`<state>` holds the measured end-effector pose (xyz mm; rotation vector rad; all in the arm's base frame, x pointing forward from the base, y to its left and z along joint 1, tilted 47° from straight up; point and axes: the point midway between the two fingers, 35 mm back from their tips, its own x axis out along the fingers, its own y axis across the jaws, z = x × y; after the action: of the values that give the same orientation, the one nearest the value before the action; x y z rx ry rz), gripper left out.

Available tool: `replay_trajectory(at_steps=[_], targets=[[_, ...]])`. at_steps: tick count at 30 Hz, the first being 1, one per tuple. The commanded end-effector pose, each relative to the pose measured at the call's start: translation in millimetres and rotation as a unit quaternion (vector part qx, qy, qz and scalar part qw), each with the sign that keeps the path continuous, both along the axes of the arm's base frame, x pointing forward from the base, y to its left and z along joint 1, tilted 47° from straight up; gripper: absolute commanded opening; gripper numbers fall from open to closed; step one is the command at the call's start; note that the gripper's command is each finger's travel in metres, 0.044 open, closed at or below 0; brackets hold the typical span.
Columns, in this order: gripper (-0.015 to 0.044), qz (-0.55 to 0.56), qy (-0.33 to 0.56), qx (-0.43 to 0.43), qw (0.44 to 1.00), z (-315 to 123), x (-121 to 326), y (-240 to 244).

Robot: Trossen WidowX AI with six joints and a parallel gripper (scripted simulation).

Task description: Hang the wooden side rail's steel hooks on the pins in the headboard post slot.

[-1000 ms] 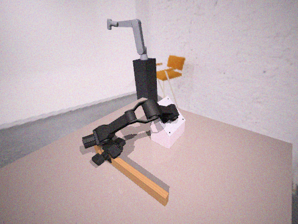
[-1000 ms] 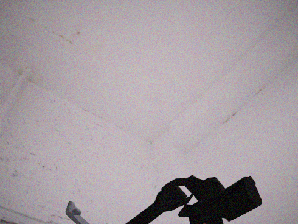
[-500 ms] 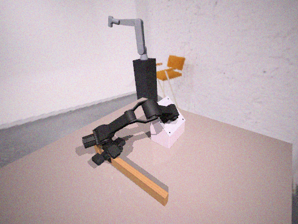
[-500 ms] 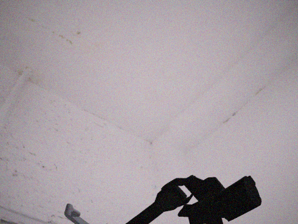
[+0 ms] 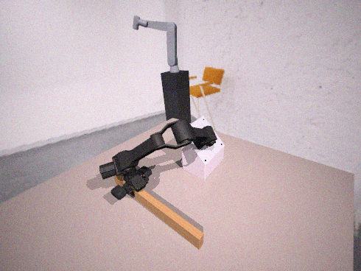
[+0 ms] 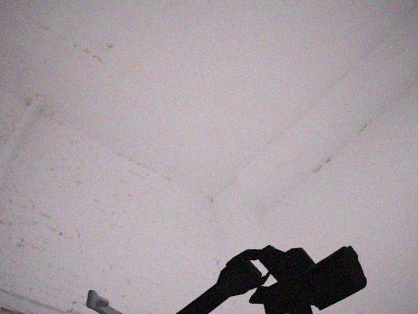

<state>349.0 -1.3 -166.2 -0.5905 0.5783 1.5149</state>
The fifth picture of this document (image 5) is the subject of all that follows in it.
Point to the brown wooden board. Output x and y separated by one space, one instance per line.
178 223

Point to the wooden post with slot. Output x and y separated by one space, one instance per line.
118 179

